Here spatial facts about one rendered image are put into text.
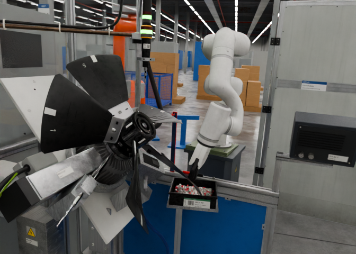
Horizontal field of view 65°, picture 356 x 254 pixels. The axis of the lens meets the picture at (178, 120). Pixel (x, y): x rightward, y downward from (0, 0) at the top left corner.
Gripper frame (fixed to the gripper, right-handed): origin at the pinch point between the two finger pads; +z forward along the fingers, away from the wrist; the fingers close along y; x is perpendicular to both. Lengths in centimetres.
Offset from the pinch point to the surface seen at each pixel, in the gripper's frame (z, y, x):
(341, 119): -40, -29, 46
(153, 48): 50, -969, -479
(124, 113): -16.8, 13.6, -30.7
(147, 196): 12.5, 10.1, -12.5
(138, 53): -39, 9, -35
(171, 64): 56, -742, -298
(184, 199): 15.3, -5.3, 0.0
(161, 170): 5.5, -1.6, -13.8
